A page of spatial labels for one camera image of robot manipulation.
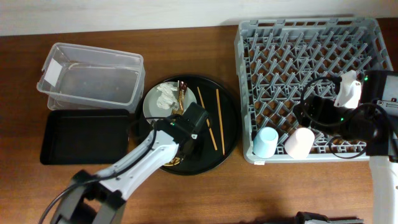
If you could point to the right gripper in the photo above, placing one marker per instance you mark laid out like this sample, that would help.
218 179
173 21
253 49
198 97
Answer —
324 107

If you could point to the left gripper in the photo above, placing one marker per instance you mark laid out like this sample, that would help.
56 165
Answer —
197 152

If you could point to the white tissue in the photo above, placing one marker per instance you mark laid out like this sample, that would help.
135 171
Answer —
167 98

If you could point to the yellow bowl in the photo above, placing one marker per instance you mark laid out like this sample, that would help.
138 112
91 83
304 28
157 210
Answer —
174 162

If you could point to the grey plate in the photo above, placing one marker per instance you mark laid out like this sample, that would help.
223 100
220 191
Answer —
151 110

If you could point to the brown foil wrapper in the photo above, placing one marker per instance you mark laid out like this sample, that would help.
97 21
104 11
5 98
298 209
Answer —
182 89

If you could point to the pink cup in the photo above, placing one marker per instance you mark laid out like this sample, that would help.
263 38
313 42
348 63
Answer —
299 144

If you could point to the blue cup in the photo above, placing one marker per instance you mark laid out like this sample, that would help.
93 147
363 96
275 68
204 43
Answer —
265 142

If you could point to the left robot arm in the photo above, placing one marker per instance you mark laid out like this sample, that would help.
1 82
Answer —
102 197

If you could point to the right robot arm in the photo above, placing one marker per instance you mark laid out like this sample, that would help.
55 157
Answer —
379 96

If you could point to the grey dishwasher rack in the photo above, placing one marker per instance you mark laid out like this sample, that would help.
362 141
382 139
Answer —
276 58

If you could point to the left wooden chopstick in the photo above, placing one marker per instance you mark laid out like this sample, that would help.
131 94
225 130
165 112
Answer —
207 121

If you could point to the wooden chopstick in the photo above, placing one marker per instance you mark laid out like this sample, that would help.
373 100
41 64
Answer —
220 120
207 121

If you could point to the round black tray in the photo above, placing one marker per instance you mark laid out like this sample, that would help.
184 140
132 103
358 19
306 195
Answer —
205 157

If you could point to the right wooden chopstick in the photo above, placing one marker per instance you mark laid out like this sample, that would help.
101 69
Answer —
220 120

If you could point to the black rectangular tray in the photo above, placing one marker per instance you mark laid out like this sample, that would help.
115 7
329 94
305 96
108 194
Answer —
85 137

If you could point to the clear plastic bin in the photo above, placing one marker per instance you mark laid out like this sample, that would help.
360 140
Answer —
97 77

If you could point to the white label on bin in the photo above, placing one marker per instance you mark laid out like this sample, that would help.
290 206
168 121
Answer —
53 72

